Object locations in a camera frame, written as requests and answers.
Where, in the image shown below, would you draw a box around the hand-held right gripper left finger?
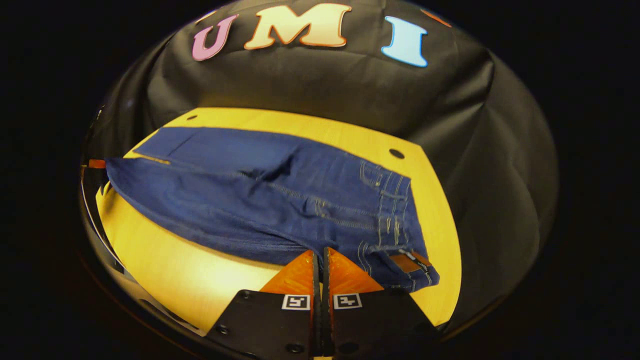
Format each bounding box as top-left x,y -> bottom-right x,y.
205,250 -> 321,358

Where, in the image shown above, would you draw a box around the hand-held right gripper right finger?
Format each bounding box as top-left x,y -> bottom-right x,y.
322,246 -> 442,358

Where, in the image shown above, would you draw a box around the blue denim jeans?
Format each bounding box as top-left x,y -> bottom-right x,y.
105,126 -> 441,293

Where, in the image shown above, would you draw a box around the black backdrop cloth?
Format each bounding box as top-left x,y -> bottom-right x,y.
82,0 -> 559,331

